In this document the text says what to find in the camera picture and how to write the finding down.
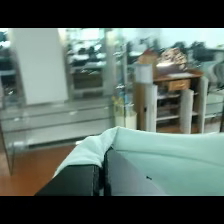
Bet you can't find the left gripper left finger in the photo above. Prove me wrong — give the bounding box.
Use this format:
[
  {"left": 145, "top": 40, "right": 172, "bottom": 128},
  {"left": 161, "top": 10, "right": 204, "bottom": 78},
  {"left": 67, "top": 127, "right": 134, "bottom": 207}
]
[{"left": 35, "top": 164, "right": 101, "bottom": 197}]

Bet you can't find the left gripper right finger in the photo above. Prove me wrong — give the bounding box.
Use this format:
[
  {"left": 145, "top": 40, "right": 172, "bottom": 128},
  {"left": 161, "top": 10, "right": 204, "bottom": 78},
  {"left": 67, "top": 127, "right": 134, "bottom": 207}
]
[{"left": 103, "top": 147, "right": 167, "bottom": 197}]

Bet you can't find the pale green shirt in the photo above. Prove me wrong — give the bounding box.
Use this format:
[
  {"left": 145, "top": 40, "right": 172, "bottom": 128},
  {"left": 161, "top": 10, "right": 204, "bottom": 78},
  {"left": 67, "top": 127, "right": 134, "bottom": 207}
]
[{"left": 53, "top": 126, "right": 224, "bottom": 197}]

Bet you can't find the wooden cabinet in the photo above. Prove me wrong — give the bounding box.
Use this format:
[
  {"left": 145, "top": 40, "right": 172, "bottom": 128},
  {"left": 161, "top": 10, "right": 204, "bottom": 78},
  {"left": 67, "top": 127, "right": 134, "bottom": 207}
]
[{"left": 133, "top": 49, "right": 210, "bottom": 135}]

